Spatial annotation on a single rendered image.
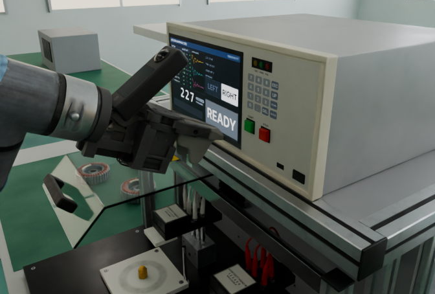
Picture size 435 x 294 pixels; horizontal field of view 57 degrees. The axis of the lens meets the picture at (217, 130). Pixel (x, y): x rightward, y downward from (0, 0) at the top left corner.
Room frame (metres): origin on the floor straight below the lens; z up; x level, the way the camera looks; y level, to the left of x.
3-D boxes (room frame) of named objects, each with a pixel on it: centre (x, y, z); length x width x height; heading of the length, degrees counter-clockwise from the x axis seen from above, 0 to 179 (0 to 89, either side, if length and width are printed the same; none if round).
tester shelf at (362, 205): (0.78, -0.17, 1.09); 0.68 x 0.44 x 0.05; 33
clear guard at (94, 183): (0.71, 0.16, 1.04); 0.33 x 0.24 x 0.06; 123
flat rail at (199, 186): (0.66, 0.02, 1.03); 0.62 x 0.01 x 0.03; 33
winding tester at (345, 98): (0.77, -0.18, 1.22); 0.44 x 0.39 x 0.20; 33
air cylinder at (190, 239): (0.78, 0.05, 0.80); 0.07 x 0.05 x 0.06; 33
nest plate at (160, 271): (0.70, 0.17, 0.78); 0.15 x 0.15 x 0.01; 33
